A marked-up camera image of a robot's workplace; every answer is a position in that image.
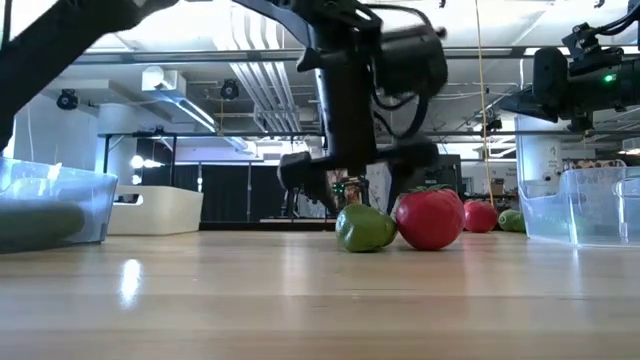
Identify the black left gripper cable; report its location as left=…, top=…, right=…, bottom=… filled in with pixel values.
left=370, top=92, right=430, bottom=142

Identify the white plastic basket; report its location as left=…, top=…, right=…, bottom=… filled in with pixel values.
left=106, top=185, right=205, bottom=237

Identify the large red tomato green stem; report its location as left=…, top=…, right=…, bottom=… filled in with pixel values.
left=394, top=184, right=467, bottom=252

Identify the small green lime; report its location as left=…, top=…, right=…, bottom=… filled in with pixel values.
left=497, top=208, right=527, bottom=234

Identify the grey overhead frame bar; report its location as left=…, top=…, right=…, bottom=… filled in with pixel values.
left=73, top=46, right=554, bottom=66

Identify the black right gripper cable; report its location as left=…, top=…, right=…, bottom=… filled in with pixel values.
left=593, top=0, right=640, bottom=37

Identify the yellow hanging cord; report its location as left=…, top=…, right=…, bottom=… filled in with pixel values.
left=473, top=0, right=497, bottom=207

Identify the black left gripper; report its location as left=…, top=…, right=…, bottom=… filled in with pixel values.
left=277, top=0, right=442, bottom=216

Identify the clear plastic bin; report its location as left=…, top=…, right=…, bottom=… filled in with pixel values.
left=516, top=166, right=640, bottom=250
left=0, top=156, right=119, bottom=255

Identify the black computer monitor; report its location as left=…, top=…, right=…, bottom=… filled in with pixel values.
left=423, top=153, right=464, bottom=197

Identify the black ceiling spotlight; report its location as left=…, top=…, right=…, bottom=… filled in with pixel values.
left=219, top=78, right=241, bottom=102
left=55, top=88, right=80, bottom=112

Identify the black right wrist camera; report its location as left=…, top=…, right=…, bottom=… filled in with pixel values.
left=561, top=21, right=625, bottom=77

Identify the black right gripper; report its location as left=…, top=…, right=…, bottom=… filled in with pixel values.
left=499, top=46, right=640, bottom=133

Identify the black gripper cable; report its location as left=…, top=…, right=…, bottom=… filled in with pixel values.
left=593, top=0, right=640, bottom=37
left=370, top=92, right=430, bottom=142

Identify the white round pillar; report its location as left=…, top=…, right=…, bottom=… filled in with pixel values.
left=514, top=114, right=566, bottom=200

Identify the dark green cucumber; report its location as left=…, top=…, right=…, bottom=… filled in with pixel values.
left=0, top=199, right=87, bottom=252

